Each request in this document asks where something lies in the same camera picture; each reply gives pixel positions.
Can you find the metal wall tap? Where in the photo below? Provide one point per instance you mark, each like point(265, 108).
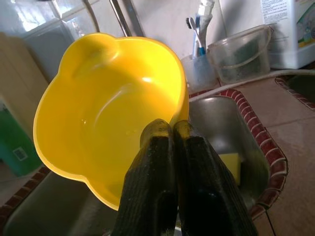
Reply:
point(125, 17)

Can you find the blue toothbrush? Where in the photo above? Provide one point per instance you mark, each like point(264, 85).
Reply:
point(200, 50)

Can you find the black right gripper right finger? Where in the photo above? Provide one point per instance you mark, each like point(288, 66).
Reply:
point(209, 196)

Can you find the green liquid bottle blue cap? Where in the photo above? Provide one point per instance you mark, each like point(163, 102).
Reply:
point(14, 137)

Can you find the clear plastic bucket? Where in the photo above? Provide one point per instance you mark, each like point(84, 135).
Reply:
point(236, 61)

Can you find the yellow plastic bowl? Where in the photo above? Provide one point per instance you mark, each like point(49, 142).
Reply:
point(98, 110)

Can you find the beige water ionizer machine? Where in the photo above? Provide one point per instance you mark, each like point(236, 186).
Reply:
point(17, 73)

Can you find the small steel sink basin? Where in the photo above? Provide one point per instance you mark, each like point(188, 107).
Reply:
point(221, 118)

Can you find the white detergent bottle yellow cap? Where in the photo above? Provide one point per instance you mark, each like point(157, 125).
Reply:
point(283, 37)

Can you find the flat yellow green sponge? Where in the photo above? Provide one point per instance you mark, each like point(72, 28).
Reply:
point(229, 162)

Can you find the clear toothbrush cup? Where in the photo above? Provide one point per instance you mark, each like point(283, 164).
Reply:
point(199, 71)

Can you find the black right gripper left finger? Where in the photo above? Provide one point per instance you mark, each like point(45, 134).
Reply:
point(150, 191)

